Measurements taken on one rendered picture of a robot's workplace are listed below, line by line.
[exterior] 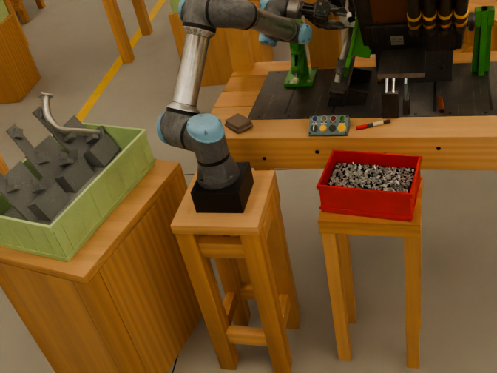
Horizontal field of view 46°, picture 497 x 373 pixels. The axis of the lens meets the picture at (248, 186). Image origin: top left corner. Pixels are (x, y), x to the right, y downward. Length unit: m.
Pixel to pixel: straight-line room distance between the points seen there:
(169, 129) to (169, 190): 0.48
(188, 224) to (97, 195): 0.39
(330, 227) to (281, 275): 0.52
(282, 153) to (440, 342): 1.05
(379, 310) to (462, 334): 0.37
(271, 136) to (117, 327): 0.94
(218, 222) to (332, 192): 0.40
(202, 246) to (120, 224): 0.34
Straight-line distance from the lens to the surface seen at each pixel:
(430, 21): 2.06
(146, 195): 2.36
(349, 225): 2.02
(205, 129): 1.92
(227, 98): 2.68
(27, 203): 2.36
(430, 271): 2.95
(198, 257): 2.16
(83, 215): 2.21
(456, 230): 3.16
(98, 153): 2.51
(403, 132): 2.25
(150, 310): 2.50
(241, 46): 2.83
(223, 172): 2.00
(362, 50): 2.33
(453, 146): 2.24
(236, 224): 2.00
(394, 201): 1.96
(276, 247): 2.37
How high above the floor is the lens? 2.14
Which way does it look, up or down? 37 degrees down
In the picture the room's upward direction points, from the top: 13 degrees counter-clockwise
